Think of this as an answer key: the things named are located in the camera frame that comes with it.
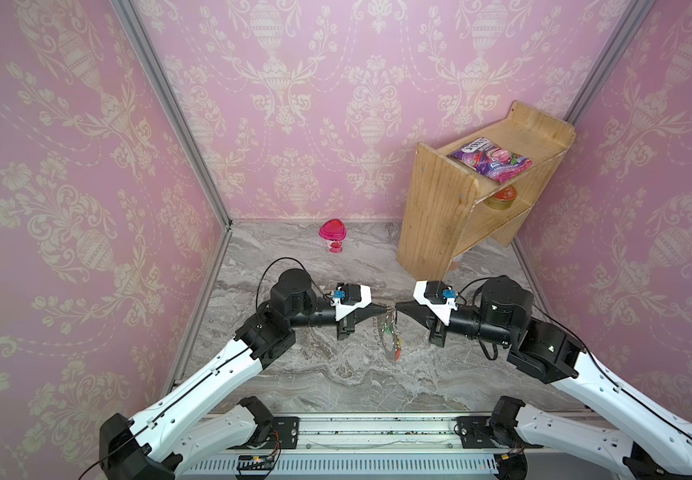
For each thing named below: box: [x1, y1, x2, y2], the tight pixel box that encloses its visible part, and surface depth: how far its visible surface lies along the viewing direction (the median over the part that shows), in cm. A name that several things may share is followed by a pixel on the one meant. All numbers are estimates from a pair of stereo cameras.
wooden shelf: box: [398, 102, 577, 281], surface depth 83 cm
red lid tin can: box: [484, 185, 517, 210], surface depth 97 cm
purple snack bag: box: [451, 137, 533, 183], surface depth 74 cm
